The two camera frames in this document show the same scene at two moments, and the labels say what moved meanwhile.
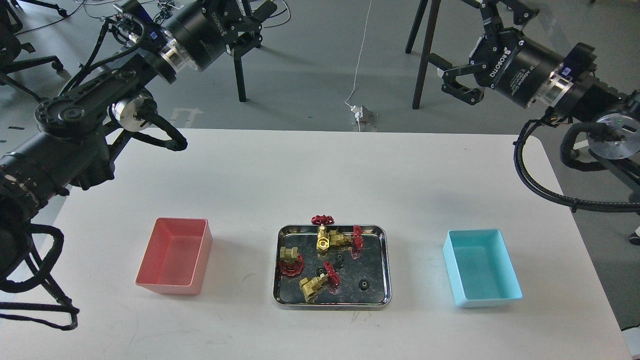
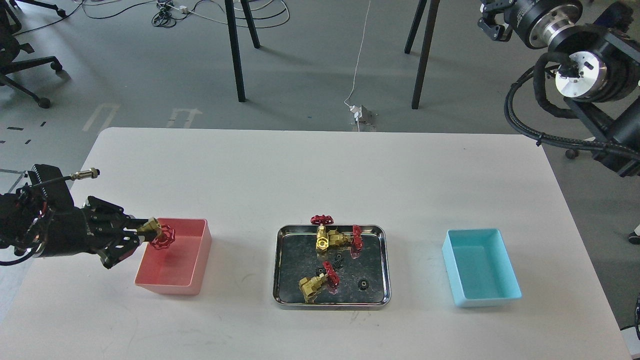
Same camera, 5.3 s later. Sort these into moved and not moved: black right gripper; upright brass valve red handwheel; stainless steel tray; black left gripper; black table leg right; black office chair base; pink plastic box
Moved: black right gripper; black left gripper
Not moved: upright brass valve red handwheel; black office chair base; black table leg right; stainless steel tray; pink plastic box
